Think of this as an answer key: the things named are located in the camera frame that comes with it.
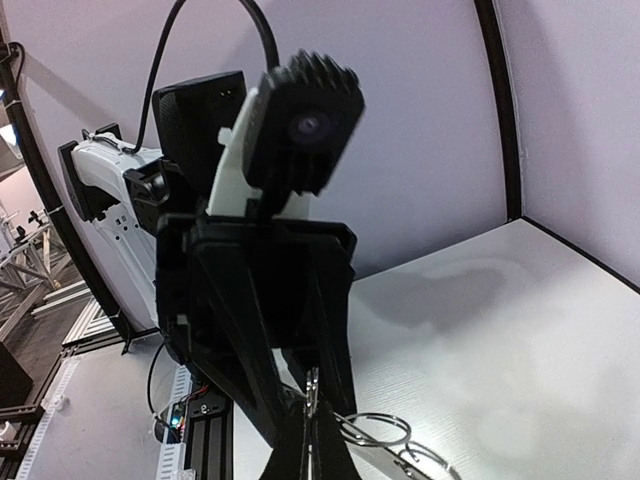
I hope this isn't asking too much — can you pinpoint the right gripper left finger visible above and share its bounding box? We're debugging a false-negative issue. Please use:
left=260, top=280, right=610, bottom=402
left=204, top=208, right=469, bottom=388
left=259, top=400, right=313, bottom=480

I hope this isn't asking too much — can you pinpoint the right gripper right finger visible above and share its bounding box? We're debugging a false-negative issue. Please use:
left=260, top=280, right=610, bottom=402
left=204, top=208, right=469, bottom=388
left=312, top=393, right=361, bottom=480

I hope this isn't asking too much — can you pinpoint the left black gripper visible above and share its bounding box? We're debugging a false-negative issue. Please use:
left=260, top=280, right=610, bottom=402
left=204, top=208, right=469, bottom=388
left=155, top=214, right=357, bottom=445

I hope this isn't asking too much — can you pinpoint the metal ring plate with keyrings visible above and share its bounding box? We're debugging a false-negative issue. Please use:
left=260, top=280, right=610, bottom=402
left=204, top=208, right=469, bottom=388
left=302, top=367, right=466, bottom=480

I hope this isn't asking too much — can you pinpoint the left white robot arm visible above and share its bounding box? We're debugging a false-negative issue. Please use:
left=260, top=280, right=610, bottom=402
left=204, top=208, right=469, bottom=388
left=59, top=58, right=364, bottom=442

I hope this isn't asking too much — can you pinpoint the black front frame rail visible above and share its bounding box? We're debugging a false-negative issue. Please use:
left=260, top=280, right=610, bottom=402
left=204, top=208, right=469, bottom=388
left=183, top=385, right=234, bottom=480

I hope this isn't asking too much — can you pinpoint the white slotted cable duct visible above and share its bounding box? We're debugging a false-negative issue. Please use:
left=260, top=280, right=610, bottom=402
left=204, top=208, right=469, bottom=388
left=157, top=364, right=196, bottom=480

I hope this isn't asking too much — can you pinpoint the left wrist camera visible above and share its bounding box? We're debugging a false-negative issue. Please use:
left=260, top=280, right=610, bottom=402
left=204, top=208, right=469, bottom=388
left=242, top=49, right=365, bottom=221

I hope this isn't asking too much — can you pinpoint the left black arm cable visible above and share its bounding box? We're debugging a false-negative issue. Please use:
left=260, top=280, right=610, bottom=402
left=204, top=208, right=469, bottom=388
left=132, top=0, right=281, bottom=156

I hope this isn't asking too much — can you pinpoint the left black frame post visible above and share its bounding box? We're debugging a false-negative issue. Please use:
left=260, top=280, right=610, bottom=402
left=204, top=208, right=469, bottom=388
left=0, top=29, right=131, bottom=351

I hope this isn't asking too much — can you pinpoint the black frame post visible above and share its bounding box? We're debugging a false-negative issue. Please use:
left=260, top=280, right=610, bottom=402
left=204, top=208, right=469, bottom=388
left=0, top=29, right=131, bottom=351
left=474, top=0, right=523, bottom=221

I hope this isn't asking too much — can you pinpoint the right black frame post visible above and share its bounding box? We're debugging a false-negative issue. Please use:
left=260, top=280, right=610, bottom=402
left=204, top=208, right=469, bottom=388
left=474, top=0, right=523, bottom=221

